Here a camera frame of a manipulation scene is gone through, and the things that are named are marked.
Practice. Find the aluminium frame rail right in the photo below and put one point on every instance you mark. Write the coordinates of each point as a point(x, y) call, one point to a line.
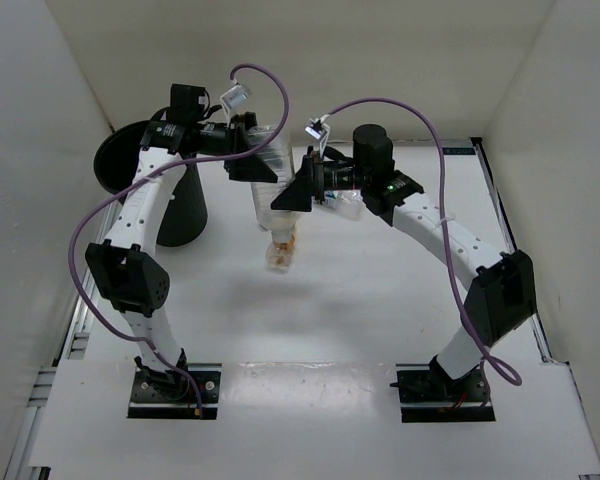
point(537, 326)

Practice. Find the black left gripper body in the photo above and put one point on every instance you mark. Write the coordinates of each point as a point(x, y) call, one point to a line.
point(215, 141)

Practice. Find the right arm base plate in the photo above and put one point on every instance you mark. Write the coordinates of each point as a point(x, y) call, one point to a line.
point(425, 397)

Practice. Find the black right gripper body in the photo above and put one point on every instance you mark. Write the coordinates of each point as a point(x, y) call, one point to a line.
point(333, 175)

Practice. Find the black plastic bin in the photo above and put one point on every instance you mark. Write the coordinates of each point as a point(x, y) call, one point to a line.
point(115, 164)

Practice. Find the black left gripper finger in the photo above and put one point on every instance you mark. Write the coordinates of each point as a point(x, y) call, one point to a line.
point(239, 126)
point(247, 166)

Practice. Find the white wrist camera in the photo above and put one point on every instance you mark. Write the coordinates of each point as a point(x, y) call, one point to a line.
point(234, 97)
point(319, 130)

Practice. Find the clear bottle blue label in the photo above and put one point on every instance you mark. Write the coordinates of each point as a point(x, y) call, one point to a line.
point(345, 203)

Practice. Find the large clear bottle orange label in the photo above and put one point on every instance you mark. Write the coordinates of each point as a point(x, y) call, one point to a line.
point(278, 156)

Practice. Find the aluminium frame rail left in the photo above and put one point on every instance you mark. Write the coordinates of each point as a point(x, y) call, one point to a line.
point(74, 343)

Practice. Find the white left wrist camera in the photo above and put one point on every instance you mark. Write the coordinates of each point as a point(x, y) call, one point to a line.
point(234, 97)

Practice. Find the aluminium frame rail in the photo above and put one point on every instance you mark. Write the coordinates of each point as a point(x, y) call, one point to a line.
point(74, 343)
point(537, 326)

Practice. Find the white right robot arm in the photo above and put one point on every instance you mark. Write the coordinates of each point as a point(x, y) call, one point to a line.
point(494, 291)

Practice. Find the clear bottle yellow cap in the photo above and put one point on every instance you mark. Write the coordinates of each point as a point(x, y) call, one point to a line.
point(280, 252)

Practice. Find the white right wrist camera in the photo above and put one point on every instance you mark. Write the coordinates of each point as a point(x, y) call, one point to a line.
point(319, 130)

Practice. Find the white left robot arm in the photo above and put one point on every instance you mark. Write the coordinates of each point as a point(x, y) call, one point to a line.
point(164, 198)

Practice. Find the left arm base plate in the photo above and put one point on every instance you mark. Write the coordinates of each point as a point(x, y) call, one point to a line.
point(150, 401)

